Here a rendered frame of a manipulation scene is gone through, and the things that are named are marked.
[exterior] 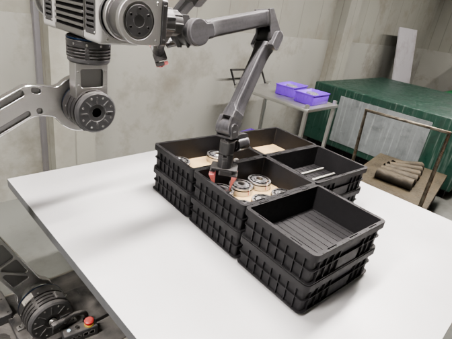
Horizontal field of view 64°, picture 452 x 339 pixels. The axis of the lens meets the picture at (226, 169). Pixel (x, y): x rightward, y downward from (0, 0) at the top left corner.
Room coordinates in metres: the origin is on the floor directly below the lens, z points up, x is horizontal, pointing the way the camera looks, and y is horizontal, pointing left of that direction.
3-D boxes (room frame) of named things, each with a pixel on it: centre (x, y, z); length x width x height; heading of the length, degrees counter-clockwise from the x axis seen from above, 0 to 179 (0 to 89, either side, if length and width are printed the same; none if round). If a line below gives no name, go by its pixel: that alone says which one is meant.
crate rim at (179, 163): (1.50, 0.08, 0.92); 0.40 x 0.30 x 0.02; 133
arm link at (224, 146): (1.27, 0.01, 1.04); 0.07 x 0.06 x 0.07; 138
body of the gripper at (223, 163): (1.27, 0.01, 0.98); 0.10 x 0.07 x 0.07; 88
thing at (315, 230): (1.06, -0.33, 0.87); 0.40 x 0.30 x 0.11; 133
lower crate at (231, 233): (1.28, -0.12, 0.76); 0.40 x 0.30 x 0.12; 133
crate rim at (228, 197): (1.28, -0.12, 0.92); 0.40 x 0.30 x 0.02; 133
